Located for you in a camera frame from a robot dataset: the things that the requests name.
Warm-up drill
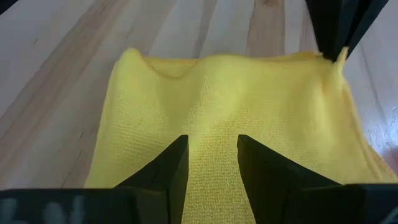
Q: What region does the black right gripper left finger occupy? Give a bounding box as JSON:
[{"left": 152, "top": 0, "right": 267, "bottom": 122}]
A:
[{"left": 0, "top": 134, "right": 190, "bottom": 224}]

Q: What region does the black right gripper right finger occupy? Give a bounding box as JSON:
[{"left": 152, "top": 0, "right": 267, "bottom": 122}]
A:
[{"left": 236, "top": 134, "right": 398, "bottom": 224}]

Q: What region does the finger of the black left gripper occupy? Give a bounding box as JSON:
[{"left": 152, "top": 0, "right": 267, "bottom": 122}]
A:
[
  {"left": 305, "top": 0, "right": 355, "bottom": 62},
  {"left": 340, "top": 0, "right": 390, "bottom": 62}
]

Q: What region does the yellow microfiber towel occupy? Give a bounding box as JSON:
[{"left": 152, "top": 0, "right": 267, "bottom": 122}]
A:
[{"left": 83, "top": 46, "right": 398, "bottom": 224}]

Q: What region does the black aluminium table frame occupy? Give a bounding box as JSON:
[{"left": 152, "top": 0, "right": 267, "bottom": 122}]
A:
[{"left": 0, "top": 0, "right": 19, "bottom": 16}]

